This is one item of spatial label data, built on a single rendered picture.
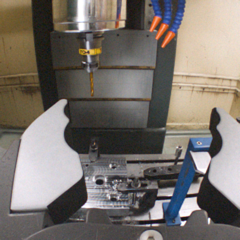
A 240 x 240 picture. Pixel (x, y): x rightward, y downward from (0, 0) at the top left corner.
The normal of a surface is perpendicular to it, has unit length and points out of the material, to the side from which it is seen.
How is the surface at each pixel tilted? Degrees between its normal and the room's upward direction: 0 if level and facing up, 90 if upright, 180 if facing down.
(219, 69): 90
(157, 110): 90
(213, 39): 90
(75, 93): 90
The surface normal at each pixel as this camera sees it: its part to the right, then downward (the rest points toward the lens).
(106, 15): 0.54, 0.45
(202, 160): 0.01, -0.85
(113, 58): 0.07, 0.52
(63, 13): -0.46, 0.46
